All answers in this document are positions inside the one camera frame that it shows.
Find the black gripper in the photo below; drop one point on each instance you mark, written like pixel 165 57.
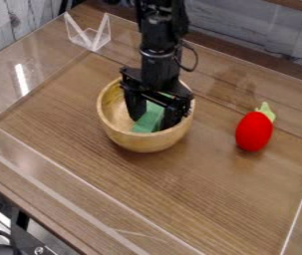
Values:
pixel 152 81

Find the green rectangular block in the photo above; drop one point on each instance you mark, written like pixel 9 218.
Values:
pixel 149 122

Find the light wooden bowl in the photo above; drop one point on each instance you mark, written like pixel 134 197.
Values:
pixel 118 124

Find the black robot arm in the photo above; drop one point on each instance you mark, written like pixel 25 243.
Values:
pixel 164 25

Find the red plush strawberry toy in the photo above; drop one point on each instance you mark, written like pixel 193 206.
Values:
pixel 255 128

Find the black metal table leg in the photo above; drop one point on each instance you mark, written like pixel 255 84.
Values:
pixel 29 243

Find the clear acrylic corner bracket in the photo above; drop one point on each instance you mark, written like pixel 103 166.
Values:
pixel 90 38

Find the clear acrylic tray wall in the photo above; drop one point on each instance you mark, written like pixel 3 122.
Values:
pixel 91 220

